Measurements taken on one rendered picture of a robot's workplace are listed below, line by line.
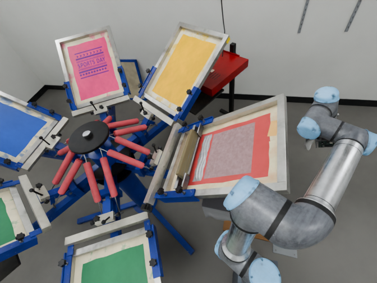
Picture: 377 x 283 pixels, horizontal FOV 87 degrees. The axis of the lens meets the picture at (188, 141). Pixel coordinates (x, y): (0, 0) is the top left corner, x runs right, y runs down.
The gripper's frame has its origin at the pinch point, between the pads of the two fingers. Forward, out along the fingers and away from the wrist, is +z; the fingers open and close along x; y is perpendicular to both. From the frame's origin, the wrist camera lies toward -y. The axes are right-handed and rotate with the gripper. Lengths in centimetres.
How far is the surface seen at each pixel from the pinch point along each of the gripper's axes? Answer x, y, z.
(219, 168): -50, 12, 1
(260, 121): -28.6, -16.3, -4.8
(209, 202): -68, 19, 35
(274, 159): -20.6, 11.2, -6.9
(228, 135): -49, -13, 1
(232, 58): -67, -140, 19
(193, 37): -88, -111, -26
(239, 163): -38.5, 10.4, -2.1
